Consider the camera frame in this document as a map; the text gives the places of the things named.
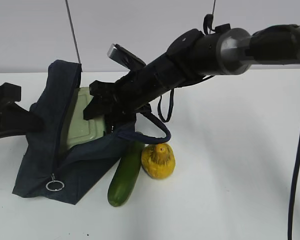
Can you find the yellow squash toy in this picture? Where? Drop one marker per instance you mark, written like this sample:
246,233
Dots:
158,160

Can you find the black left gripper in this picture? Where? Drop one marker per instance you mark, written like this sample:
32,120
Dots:
14,118

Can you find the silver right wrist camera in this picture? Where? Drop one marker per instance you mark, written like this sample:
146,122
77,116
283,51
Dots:
125,58

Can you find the green lidded glass container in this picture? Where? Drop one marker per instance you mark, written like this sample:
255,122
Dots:
76,130

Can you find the dark blue fabric lunch bag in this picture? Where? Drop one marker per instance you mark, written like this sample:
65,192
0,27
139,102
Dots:
68,176

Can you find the green cucumber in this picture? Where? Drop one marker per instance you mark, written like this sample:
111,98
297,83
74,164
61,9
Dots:
126,175

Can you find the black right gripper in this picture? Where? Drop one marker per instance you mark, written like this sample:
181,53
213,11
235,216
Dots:
134,90

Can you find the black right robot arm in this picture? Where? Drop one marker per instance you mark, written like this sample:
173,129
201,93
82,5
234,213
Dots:
187,61

